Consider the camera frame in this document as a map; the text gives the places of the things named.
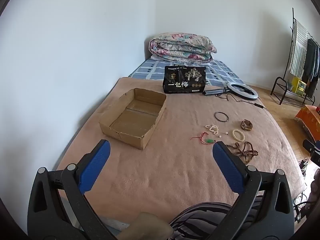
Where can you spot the cardboard box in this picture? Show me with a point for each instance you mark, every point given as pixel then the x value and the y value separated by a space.
pixel 130 120

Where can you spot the folded floral quilt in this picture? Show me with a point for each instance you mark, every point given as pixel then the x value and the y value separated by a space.
pixel 180 46

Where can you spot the striped hanging towel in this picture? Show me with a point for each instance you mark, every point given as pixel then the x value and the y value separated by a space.
pixel 298 50

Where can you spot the dark hanging clothes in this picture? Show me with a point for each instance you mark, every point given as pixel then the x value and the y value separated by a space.
pixel 311 65

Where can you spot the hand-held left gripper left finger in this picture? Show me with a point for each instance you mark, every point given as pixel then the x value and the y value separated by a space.
pixel 96 165

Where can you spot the black folded tripod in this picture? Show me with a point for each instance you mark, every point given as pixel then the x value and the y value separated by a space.
pixel 212 91

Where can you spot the beige cloth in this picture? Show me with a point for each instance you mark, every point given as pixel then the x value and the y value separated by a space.
pixel 145 226

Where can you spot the blue checked bed sheet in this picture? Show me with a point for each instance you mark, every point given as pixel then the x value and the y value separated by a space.
pixel 150 70

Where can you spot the pink blanket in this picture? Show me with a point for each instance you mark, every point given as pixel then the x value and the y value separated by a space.
pixel 175 160

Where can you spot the yellow box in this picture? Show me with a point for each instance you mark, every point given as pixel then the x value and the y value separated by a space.
pixel 298 86

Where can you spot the black printed snack bag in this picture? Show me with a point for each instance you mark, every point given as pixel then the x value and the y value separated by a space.
pixel 183 80

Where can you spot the orange cabinet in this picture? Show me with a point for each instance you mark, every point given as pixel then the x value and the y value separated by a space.
pixel 308 117

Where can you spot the person's striped pants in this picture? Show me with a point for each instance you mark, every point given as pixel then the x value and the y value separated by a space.
pixel 200 220

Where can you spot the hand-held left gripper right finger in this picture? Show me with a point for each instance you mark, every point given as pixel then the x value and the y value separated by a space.
pixel 227 165

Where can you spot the black bangle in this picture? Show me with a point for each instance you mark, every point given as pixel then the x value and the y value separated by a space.
pixel 215 116

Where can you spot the black metal clothes rack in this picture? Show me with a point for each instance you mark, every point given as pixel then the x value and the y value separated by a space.
pixel 292 17

